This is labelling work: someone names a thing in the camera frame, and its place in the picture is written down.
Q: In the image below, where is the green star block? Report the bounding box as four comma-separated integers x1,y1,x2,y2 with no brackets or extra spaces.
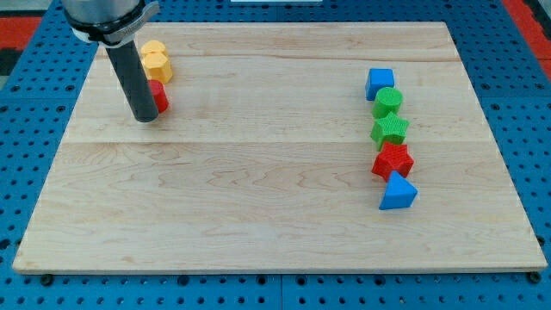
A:
370,112,410,151

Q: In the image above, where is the blue cube block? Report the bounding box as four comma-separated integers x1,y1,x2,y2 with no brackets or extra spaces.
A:
365,68,395,101

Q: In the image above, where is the yellow hexagon block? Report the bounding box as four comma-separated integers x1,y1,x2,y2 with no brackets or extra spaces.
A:
142,53,173,84

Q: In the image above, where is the wooden board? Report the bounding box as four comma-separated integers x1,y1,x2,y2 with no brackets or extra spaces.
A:
13,22,548,275

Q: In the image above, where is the red circle block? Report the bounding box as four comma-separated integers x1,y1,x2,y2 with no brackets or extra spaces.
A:
148,79,169,114

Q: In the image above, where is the yellow pentagon block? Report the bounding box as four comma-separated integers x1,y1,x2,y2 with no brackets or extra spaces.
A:
140,40,168,57

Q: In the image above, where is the red star block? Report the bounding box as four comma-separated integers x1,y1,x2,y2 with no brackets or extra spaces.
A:
371,141,415,182

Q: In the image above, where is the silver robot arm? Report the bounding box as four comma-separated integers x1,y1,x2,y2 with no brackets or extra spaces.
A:
61,0,160,122

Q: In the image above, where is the green circle block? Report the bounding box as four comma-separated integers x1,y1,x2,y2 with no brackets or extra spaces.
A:
372,87,404,119

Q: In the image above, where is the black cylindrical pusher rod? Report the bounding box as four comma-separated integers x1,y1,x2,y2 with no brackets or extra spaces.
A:
107,40,158,122

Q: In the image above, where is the blue triangle block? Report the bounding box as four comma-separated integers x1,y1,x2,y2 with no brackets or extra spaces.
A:
379,170,418,210

